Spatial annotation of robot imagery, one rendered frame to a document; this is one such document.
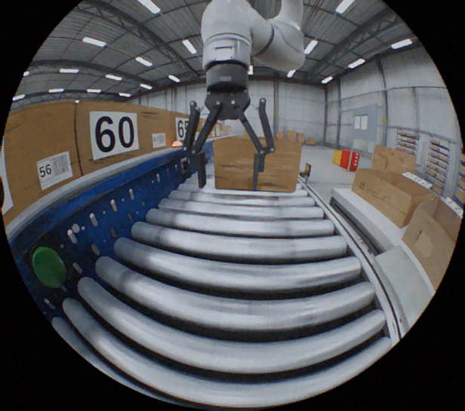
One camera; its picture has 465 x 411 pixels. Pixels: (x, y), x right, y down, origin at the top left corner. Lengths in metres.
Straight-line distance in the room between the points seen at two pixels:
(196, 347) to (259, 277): 0.13
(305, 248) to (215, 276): 0.17
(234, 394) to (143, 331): 0.13
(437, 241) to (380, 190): 0.28
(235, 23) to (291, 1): 0.20
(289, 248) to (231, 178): 0.29
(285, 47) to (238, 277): 0.45
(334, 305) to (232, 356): 0.14
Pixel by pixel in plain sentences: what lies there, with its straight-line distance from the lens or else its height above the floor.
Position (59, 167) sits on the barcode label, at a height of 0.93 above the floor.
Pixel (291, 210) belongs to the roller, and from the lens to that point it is 0.38.
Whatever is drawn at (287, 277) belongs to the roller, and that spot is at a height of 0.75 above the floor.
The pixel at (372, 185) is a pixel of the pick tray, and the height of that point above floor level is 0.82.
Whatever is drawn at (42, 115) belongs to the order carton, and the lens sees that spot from 0.34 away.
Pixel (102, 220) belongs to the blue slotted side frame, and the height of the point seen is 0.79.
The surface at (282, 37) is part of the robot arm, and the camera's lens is 0.37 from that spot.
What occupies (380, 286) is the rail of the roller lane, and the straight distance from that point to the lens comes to 0.32.
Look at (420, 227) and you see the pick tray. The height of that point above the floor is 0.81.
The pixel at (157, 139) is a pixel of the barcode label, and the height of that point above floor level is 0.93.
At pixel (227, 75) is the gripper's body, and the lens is 0.24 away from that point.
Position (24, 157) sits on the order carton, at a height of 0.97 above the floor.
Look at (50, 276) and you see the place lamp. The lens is 0.29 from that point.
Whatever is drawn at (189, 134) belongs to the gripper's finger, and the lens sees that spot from 0.26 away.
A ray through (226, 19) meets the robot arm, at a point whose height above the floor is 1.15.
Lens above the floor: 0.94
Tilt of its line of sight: 20 degrees down
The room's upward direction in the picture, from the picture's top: straight up
